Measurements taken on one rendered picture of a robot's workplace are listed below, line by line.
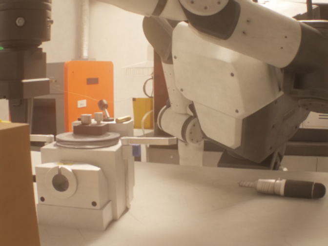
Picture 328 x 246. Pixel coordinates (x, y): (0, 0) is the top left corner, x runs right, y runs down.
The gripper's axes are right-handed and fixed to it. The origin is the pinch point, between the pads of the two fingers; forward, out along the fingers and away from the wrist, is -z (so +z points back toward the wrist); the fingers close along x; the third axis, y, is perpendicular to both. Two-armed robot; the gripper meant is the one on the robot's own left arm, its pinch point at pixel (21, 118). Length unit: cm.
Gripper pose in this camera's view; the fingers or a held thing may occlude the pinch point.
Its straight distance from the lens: 59.8
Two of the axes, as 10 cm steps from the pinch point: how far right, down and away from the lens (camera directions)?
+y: -9.9, -0.1, 1.4
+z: -0.1, -9.9, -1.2
